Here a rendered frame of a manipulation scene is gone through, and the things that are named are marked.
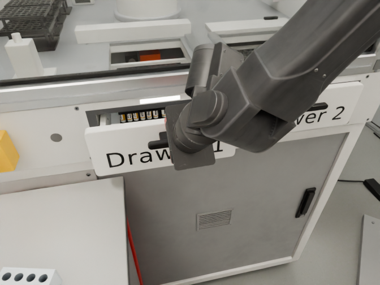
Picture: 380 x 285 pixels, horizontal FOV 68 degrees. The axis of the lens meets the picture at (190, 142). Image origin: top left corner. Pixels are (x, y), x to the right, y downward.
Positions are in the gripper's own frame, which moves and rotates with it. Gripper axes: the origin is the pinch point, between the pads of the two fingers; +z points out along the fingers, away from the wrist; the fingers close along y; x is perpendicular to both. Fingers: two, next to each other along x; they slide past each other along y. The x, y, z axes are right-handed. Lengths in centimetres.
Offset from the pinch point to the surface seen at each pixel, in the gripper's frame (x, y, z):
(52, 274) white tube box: 23.9, -17.5, -3.8
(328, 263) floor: -67, -56, 70
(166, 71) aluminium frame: 0.9, 14.1, -0.2
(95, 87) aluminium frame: 14.4, 12.4, -0.1
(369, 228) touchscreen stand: -95, -47, 75
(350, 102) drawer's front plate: -41.4, 4.1, 5.6
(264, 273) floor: -37, -55, 72
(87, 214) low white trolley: 20.3, -10.5, 8.1
